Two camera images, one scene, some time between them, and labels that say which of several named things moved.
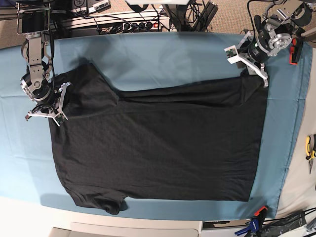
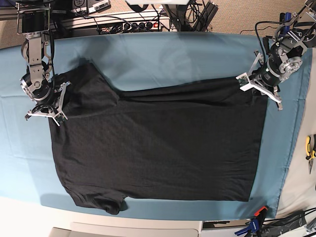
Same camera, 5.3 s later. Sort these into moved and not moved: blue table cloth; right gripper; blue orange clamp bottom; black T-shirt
Moved: right gripper
Not moved: blue orange clamp bottom; black T-shirt; blue table cloth
